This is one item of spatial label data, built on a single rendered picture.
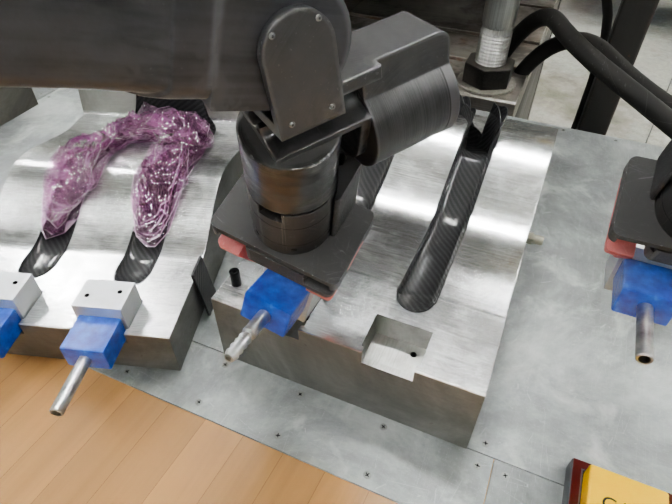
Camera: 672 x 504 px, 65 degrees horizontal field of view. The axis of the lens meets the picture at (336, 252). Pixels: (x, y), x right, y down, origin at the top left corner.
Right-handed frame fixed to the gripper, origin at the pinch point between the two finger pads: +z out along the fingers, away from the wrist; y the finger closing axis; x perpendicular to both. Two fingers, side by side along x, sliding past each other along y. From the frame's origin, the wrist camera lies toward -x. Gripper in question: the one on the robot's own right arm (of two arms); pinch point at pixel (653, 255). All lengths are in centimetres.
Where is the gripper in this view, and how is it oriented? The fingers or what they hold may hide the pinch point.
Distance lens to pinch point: 52.2
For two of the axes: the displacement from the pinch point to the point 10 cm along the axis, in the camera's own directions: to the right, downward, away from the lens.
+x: -3.5, 9.0, -2.6
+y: -9.2, -2.7, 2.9
